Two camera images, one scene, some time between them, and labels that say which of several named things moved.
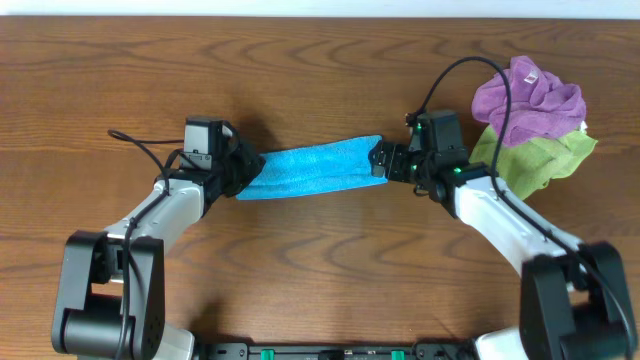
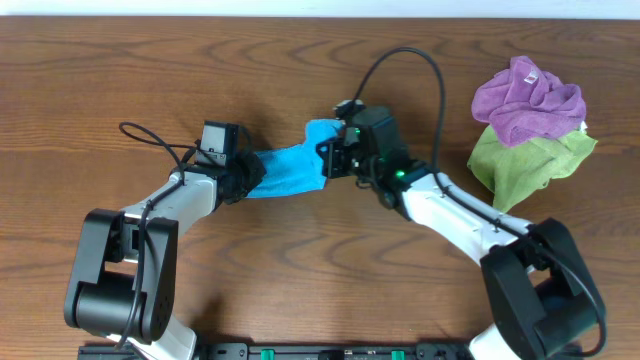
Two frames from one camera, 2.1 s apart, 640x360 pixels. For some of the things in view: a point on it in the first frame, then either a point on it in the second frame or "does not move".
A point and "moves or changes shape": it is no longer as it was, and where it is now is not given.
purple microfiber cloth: (541, 105) does not move
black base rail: (335, 350) does not move
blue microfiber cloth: (329, 167) moves or changes shape
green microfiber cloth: (525, 166) does not move
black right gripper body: (405, 167) -> (348, 161)
